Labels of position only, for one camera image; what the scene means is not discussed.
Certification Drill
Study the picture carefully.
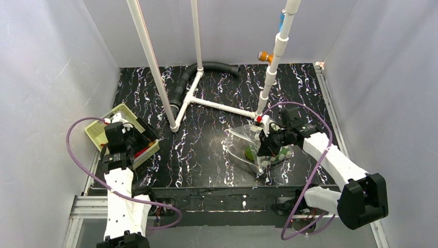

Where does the clear polka dot zip bag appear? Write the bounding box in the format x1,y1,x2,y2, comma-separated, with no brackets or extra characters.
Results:
225,116,296,176

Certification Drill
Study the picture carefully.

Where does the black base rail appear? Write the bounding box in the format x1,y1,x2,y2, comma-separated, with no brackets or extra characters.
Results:
150,185,329,228

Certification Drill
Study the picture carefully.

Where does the blue clamp knob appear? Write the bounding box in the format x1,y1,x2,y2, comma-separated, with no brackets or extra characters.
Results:
279,9,287,32

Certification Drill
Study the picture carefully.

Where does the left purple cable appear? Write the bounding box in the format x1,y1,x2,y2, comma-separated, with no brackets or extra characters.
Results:
66,117,183,230

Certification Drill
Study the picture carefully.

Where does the orange clamp knob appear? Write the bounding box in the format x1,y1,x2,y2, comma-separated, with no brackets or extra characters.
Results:
257,51,274,65

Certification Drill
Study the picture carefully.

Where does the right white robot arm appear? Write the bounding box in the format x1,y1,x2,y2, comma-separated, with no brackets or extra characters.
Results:
256,107,389,230

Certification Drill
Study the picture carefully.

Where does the light green plastic basket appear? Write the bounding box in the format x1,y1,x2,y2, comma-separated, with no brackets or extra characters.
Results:
85,103,160,170

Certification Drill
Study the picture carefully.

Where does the green fake fruit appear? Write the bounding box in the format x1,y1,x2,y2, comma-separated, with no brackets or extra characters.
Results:
244,145,258,161

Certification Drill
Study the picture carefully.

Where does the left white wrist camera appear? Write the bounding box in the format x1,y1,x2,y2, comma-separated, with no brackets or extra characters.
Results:
111,113,134,134

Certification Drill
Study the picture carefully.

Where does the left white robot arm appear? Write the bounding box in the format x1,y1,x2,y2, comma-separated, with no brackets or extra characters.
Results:
96,114,151,247

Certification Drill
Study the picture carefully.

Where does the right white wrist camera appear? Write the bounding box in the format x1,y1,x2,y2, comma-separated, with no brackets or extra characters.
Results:
257,115,273,137

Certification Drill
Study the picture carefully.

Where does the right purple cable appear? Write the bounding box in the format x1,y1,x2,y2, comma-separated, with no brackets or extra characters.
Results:
261,101,338,241

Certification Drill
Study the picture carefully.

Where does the white PVC pipe frame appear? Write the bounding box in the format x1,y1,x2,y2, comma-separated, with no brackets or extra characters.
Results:
127,1,301,133

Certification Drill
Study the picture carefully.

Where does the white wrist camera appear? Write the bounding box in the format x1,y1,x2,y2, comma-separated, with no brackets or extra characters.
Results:
257,115,273,137
111,113,134,134

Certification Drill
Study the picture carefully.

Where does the purple cable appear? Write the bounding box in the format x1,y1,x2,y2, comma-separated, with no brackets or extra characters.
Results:
66,117,183,230
261,101,338,241

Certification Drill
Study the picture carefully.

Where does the black corrugated hose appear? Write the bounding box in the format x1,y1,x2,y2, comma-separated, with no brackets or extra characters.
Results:
169,61,241,110

